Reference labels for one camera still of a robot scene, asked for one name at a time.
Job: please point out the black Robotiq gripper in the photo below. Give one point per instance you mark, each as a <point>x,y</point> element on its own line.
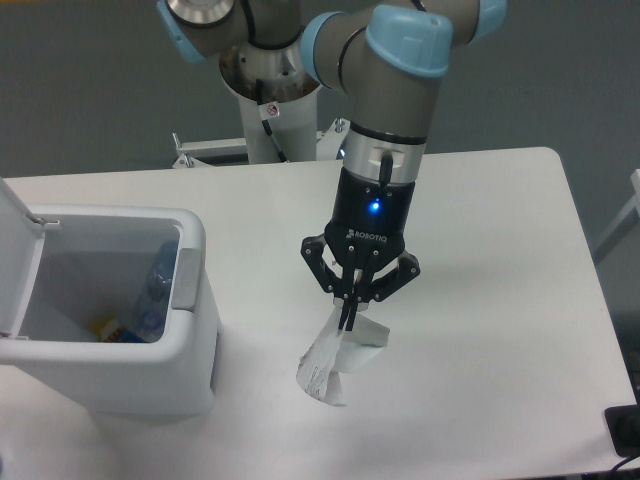
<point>366,233</point>

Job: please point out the clear plastic wrapper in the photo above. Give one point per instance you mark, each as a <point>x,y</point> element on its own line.
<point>336,351</point>

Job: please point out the clear plastic water bottle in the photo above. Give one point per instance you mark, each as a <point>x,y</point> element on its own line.
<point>149,314</point>

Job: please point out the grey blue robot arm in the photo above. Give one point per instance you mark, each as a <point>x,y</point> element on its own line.
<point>389,59</point>

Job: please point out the blue trash package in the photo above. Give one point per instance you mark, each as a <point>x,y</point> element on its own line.
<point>126,336</point>

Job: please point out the yellow orange trash packet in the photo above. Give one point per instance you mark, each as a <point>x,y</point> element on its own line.
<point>108,330</point>

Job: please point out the white trash can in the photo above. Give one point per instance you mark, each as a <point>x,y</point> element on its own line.
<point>93,266</point>

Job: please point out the black device at corner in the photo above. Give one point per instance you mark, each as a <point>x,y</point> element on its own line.
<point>623,425</point>

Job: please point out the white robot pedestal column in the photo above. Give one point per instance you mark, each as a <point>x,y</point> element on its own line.
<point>277,100</point>

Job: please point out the white pedestal base frame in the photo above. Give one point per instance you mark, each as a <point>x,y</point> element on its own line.
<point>330,146</point>

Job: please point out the white frame at right edge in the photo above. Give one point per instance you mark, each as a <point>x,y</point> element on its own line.
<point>621,225</point>

